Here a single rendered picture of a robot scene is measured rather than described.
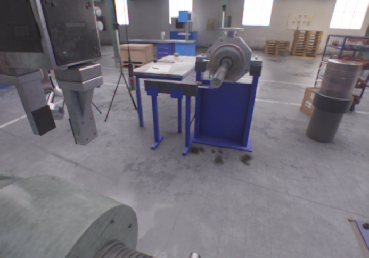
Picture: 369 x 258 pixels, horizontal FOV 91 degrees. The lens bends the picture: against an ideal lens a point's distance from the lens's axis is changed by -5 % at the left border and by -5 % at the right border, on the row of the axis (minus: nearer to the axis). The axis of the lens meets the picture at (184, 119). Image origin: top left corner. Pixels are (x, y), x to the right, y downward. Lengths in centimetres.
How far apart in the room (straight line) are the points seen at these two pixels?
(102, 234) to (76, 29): 39
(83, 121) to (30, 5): 24
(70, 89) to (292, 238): 177
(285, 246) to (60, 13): 181
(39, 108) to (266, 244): 164
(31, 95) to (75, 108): 15
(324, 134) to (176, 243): 240
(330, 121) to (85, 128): 295
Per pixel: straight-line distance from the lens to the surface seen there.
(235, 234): 175
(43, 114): 61
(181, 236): 170
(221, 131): 269
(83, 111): 48
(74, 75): 43
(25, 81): 58
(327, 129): 317
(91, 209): 42
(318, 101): 306
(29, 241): 41
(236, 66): 209
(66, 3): 43
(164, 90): 221
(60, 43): 41
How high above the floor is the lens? 145
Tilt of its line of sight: 27 degrees down
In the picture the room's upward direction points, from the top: straight up
